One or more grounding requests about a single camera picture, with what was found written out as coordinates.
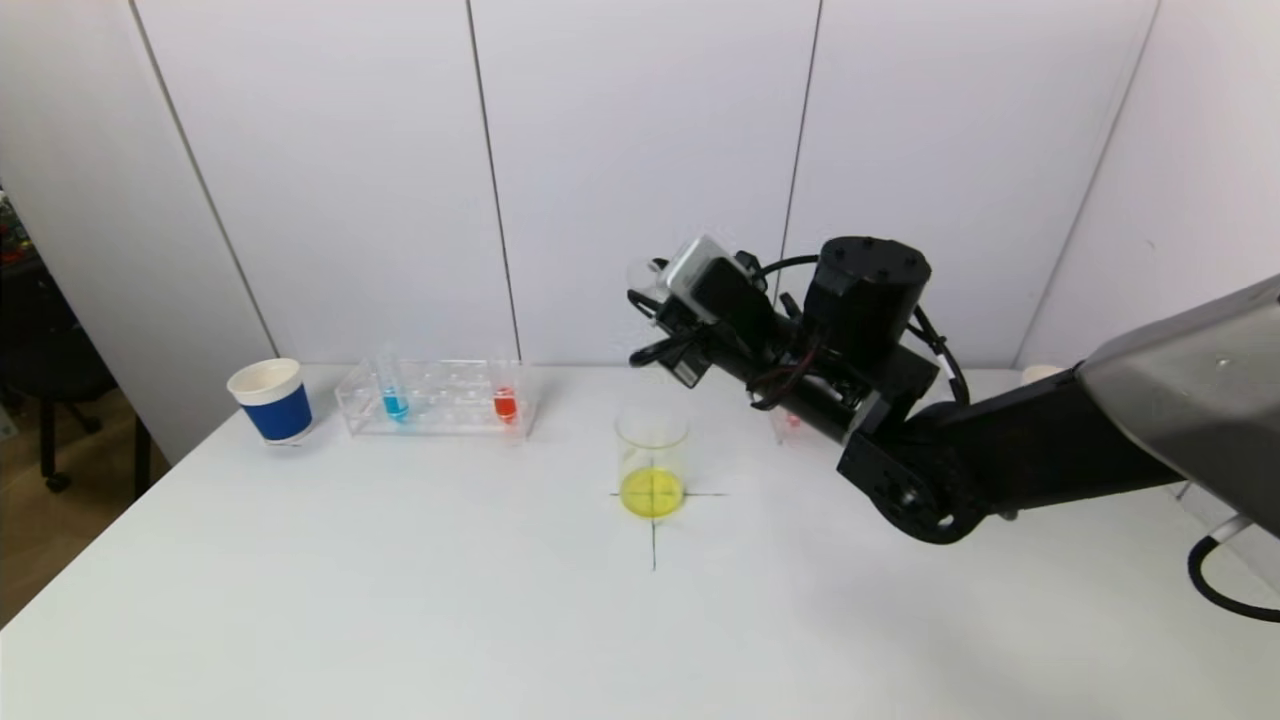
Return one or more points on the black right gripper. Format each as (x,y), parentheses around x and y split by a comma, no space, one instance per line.
(684,366)

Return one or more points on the blue white paper cup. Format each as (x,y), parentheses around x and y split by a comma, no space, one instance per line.
(280,415)
(1040,372)

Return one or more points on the black metal leg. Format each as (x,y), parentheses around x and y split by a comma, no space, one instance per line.
(143,460)

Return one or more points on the test tube with blue liquid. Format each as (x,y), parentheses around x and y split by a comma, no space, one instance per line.
(396,405)

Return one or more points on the clear glass beaker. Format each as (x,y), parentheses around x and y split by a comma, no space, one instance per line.
(652,490)

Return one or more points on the test tube with yellow pigment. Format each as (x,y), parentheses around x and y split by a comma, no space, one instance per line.
(645,275)

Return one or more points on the black office chair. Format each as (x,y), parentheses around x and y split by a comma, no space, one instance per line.
(50,370)

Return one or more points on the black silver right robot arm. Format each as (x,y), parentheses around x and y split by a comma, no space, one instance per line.
(1000,450)

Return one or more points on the clear acrylic test tube rack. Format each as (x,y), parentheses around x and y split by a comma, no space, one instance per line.
(450,415)
(782,432)

